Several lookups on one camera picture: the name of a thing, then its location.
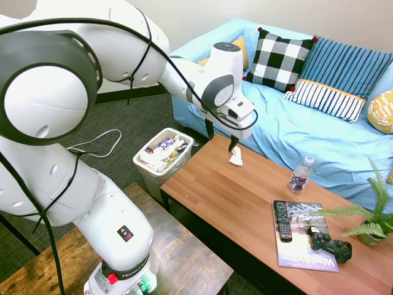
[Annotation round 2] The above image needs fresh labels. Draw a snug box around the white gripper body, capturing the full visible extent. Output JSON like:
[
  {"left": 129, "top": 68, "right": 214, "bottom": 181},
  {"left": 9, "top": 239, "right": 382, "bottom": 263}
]
[{"left": 203, "top": 109, "right": 256, "bottom": 141}]

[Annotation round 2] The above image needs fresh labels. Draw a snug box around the white tissue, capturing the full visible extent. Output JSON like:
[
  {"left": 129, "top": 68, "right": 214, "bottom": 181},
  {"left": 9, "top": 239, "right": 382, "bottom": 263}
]
[{"left": 228, "top": 146, "right": 244, "bottom": 167}]

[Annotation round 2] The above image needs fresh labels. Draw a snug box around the white plastic bag trash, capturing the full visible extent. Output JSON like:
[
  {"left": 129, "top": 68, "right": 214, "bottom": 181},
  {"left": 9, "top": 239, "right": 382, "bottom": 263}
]
[{"left": 139, "top": 149, "right": 168, "bottom": 173}]

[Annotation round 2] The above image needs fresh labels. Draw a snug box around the beige plastic trash bin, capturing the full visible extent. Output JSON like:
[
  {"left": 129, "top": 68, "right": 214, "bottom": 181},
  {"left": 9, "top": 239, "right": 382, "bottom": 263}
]
[{"left": 132, "top": 127, "right": 195, "bottom": 204}]

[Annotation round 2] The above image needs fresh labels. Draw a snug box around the discarded hint bottle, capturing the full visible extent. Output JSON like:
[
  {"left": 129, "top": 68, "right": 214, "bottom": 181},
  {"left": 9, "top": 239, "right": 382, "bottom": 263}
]
[{"left": 154, "top": 136, "right": 182, "bottom": 155}]

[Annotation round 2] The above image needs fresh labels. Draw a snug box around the light blue sofa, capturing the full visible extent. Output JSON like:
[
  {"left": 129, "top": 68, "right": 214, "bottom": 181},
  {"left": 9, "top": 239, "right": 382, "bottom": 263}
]
[{"left": 170, "top": 18, "right": 393, "bottom": 213}]

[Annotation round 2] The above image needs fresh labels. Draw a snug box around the wooden coffee table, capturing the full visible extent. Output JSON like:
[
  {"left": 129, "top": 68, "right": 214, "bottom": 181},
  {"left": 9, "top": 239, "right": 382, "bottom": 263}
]
[{"left": 159, "top": 133, "right": 393, "bottom": 295}]

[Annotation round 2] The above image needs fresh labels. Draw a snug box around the clear hint water bottle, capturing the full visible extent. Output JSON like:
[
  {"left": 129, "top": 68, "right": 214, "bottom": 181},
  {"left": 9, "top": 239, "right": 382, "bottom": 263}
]
[{"left": 287, "top": 155, "right": 316, "bottom": 195}]

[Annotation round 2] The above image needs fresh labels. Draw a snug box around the black white checkered pillow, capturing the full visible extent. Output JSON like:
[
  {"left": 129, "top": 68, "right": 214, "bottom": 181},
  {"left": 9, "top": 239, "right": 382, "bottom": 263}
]
[{"left": 242, "top": 26, "right": 319, "bottom": 93}]

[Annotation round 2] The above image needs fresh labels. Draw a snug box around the plain mustard yellow pillow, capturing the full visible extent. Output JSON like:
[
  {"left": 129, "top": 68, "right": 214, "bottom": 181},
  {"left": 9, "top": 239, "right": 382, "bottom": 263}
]
[{"left": 197, "top": 36, "right": 250, "bottom": 70}]

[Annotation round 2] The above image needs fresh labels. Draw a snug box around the white navy striped pillow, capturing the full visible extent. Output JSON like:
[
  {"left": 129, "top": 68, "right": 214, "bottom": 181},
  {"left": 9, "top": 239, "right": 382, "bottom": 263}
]
[{"left": 282, "top": 78, "right": 367, "bottom": 125}]

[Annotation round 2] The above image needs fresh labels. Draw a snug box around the black TV remote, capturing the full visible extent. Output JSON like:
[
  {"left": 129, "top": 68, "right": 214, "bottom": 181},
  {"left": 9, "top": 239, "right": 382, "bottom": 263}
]
[{"left": 273, "top": 200, "right": 294, "bottom": 244}]

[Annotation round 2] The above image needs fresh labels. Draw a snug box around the blue striped pillow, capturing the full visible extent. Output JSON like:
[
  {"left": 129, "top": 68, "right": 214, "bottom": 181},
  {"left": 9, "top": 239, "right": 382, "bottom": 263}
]
[{"left": 296, "top": 36, "right": 393, "bottom": 101}]

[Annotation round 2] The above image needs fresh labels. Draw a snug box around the rustic wooden robot table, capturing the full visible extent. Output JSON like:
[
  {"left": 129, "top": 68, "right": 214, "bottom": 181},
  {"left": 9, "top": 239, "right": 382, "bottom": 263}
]
[{"left": 0, "top": 181, "right": 235, "bottom": 295}]

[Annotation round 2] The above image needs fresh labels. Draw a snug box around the green fern plant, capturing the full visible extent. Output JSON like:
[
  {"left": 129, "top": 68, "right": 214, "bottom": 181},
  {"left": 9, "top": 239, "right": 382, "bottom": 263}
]
[{"left": 310, "top": 157, "right": 393, "bottom": 241}]

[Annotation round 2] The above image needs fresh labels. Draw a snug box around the Washington magazine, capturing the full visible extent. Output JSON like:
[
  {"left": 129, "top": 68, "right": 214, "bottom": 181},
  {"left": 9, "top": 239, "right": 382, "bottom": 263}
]
[{"left": 272, "top": 199, "right": 340, "bottom": 274}]

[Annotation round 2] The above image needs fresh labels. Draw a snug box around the yellow white patterned bolster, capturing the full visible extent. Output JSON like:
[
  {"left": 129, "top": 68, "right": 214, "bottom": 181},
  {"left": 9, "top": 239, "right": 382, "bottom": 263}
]
[{"left": 367, "top": 88, "right": 393, "bottom": 135}]

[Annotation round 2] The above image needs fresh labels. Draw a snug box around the black game controller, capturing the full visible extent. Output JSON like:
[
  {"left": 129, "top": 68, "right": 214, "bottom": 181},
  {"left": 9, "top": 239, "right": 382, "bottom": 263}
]
[{"left": 306, "top": 225, "right": 354, "bottom": 265}]

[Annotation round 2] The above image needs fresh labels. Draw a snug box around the green plant pot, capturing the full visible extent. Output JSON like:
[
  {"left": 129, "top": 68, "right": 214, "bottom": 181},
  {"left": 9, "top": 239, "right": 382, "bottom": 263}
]
[{"left": 356, "top": 219, "right": 389, "bottom": 247}]

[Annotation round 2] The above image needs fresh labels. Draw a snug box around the black metal tripod leg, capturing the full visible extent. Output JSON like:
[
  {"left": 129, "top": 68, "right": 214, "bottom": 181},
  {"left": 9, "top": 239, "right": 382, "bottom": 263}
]
[{"left": 0, "top": 211, "right": 41, "bottom": 256}]

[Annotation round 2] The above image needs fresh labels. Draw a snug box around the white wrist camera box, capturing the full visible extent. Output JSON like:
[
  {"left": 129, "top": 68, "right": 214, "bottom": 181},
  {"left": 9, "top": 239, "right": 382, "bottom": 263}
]
[{"left": 225, "top": 97, "right": 257, "bottom": 122}]

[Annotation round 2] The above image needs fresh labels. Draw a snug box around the white floor cable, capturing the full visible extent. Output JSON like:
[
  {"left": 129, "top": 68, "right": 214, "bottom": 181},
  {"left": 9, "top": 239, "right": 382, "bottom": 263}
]
[{"left": 65, "top": 128, "right": 123, "bottom": 159}]

